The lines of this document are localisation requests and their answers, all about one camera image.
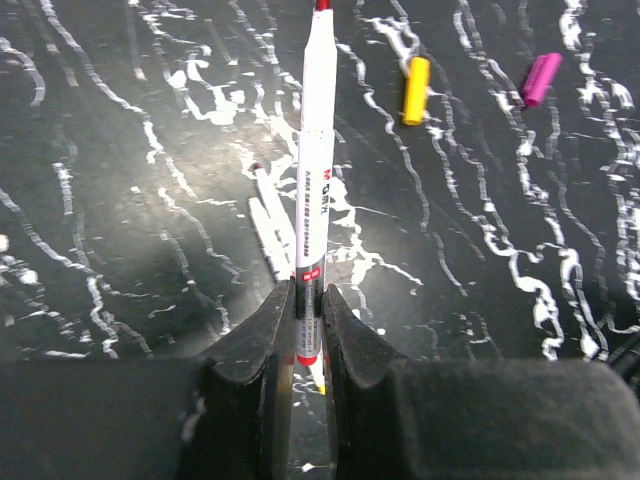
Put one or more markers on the yellow-tipped white pen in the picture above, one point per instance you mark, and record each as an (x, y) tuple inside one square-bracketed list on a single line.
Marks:
[(275, 256)]

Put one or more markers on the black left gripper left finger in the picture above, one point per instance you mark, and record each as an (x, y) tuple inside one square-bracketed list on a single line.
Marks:
[(223, 414)]

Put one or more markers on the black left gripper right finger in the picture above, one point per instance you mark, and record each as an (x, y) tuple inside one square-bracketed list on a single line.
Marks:
[(391, 417)]

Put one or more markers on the red-tipped white pen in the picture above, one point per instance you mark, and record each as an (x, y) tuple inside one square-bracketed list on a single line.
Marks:
[(314, 176)]

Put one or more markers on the purple pen cap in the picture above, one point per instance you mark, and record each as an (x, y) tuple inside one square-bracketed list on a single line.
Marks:
[(540, 77)]

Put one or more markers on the yellow pen cap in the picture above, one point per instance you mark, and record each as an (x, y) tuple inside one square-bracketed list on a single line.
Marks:
[(415, 99)]

